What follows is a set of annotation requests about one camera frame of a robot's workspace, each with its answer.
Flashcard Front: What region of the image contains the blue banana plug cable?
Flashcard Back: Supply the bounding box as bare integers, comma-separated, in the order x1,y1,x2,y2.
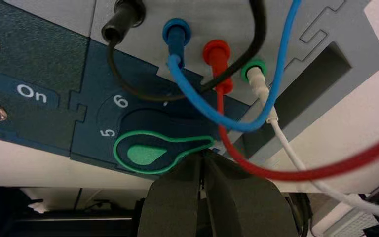
162,0,303,133

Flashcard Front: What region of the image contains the blue grey control box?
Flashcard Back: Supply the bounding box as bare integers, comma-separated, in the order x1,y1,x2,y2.
0,0,379,180

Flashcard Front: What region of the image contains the black banana plug cable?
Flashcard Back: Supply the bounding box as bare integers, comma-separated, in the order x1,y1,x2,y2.
101,0,268,102

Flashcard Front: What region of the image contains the red banana plug cable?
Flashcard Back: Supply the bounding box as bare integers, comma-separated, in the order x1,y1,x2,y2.
202,39,379,183

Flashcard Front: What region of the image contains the black metal table frame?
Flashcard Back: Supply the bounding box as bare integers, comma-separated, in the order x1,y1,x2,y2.
0,186,145,237

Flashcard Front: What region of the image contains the white banana plug cable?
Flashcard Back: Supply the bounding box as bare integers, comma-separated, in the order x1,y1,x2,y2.
245,65,379,223

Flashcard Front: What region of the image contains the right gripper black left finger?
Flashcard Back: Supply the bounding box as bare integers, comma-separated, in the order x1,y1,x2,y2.
137,153,205,237

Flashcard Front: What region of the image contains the dark knob with green pointer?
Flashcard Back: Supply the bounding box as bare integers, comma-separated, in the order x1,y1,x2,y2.
113,109,216,175

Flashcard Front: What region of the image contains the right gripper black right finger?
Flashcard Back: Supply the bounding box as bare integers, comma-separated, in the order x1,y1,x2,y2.
204,152,301,237

